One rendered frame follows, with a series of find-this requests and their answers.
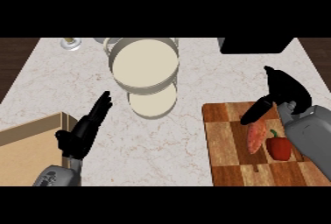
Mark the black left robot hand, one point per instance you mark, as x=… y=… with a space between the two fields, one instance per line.
x=84 y=128

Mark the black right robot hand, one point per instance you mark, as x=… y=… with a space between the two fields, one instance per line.
x=284 y=84

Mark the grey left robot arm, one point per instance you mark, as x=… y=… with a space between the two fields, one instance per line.
x=59 y=175

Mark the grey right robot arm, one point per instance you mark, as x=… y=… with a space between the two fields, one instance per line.
x=307 y=134

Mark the orange sweet potato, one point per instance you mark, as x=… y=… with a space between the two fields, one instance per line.
x=256 y=135

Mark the checkered wooden cutting board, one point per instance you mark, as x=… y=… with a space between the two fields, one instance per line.
x=259 y=163

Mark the black appliance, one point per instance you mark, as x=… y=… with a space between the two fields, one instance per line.
x=254 y=45

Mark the red bell pepper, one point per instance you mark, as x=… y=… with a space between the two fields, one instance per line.
x=279 y=147

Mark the clear glass bottle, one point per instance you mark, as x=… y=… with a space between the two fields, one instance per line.
x=69 y=43

